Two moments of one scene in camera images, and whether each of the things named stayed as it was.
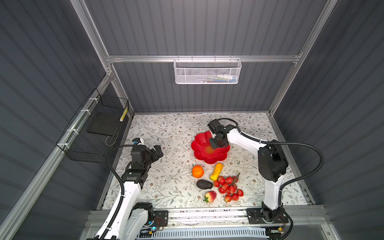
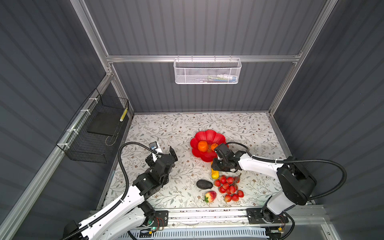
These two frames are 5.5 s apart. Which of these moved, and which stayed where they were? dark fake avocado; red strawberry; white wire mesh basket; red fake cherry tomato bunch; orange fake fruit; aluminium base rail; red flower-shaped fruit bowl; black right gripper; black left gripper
Moved: black left gripper; black right gripper; orange fake fruit
Stayed: red strawberry; red flower-shaped fruit bowl; aluminium base rail; dark fake avocado; white wire mesh basket; red fake cherry tomato bunch
